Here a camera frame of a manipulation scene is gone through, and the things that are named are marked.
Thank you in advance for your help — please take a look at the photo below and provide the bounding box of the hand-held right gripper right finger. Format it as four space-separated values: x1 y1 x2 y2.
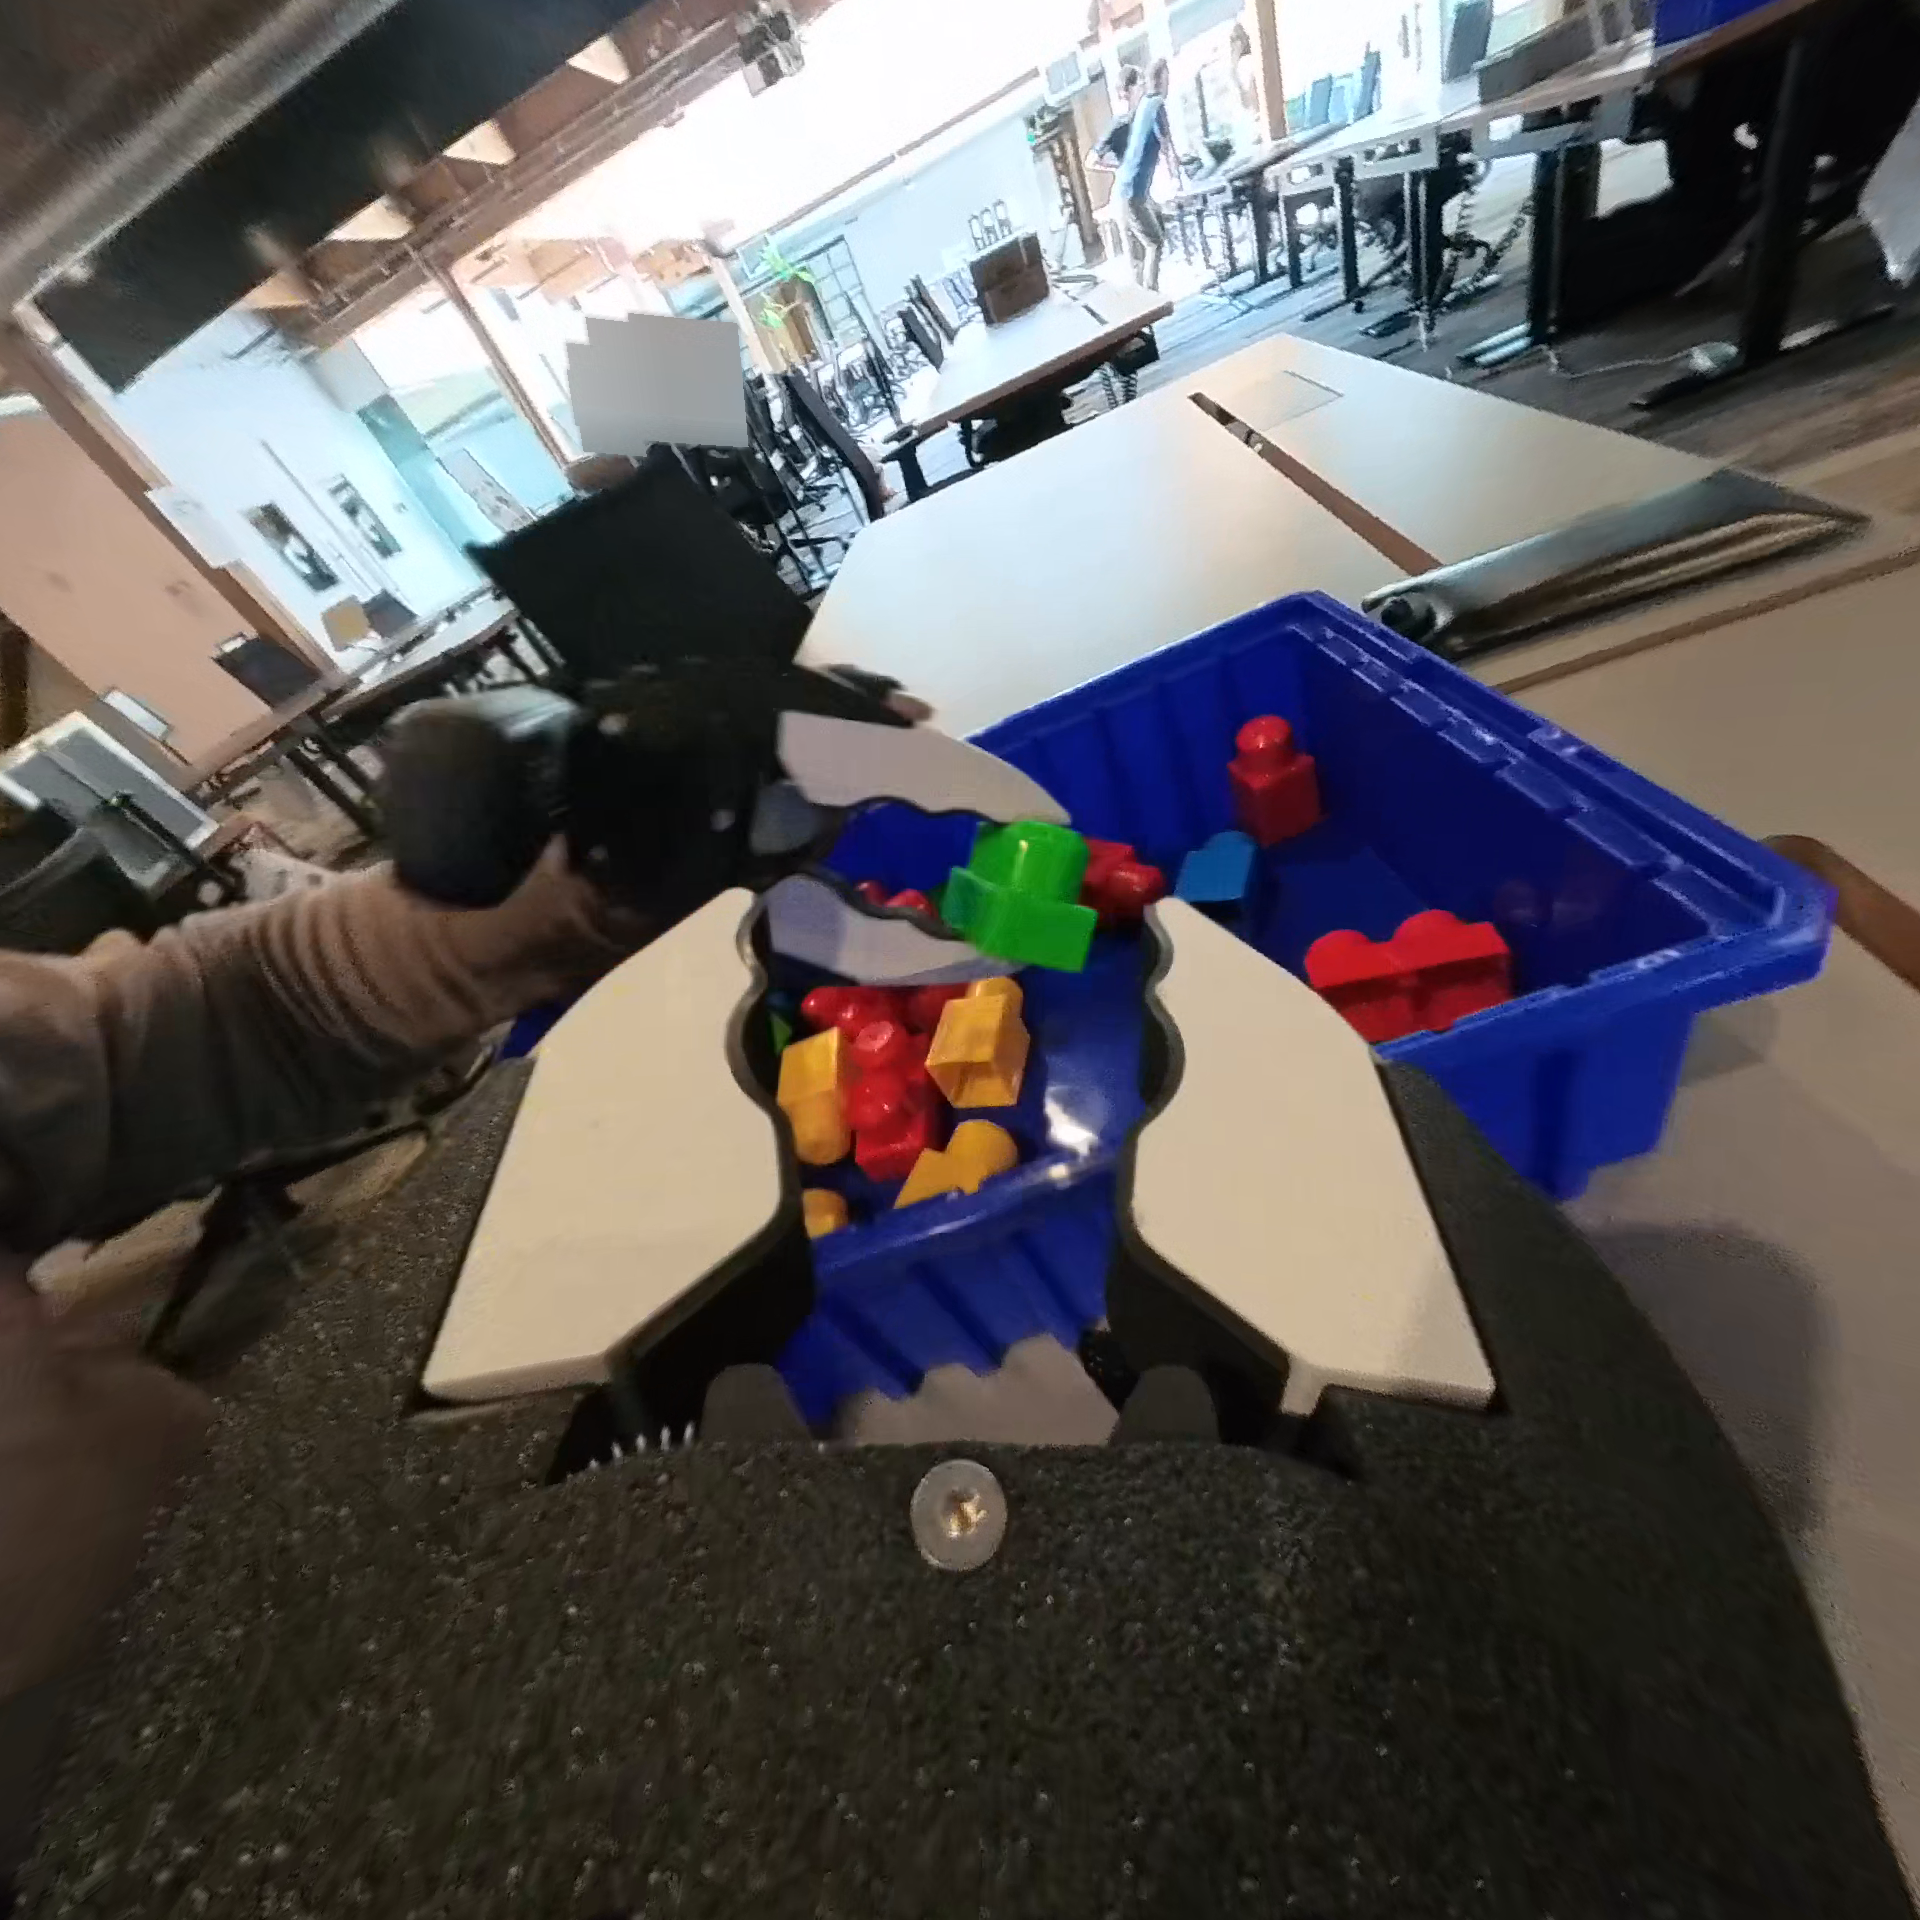
1114 895 1501 1422

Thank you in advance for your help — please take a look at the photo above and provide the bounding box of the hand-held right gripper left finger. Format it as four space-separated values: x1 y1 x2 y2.
421 884 824 1407

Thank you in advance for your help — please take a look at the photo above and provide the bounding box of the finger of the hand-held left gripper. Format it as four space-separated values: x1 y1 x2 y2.
756 875 995 988
772 711 1075 841

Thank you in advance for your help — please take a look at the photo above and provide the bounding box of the green two-stud building block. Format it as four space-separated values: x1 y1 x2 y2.
942 815 1135 975

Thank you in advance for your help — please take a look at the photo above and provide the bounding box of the pile of coloured blocks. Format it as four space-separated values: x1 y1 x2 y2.
768 716 1520 1241

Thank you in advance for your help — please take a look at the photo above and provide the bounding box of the blue plastic bin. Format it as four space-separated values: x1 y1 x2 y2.
502 592 1840 1432

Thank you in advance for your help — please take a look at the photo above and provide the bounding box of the person's left forearm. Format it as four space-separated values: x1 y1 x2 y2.
0 862 646 1254

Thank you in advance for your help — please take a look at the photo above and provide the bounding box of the black office chair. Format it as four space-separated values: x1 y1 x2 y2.
779 368 902 528

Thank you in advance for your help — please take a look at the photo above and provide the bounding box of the white table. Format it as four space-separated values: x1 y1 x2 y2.
796 334 1748 705

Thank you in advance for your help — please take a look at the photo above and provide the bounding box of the black office chair base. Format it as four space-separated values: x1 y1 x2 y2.
141 1094 483 1374

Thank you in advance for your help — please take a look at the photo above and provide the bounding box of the wooden top table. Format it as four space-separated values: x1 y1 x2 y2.
907 280 1175 452

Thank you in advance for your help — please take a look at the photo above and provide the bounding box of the wooden crate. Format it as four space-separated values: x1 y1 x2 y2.
968 230 1070 326

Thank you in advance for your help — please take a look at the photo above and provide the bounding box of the grey monitor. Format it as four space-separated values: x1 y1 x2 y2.
0 711 219 902

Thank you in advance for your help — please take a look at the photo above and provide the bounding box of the rolled grey mat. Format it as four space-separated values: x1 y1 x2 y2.
1362 469 1871 662

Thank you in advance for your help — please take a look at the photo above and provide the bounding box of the black leg desk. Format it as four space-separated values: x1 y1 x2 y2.
1440 0 1920 413

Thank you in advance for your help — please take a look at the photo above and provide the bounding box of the wall picture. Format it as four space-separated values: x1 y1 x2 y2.
246 502 339 590

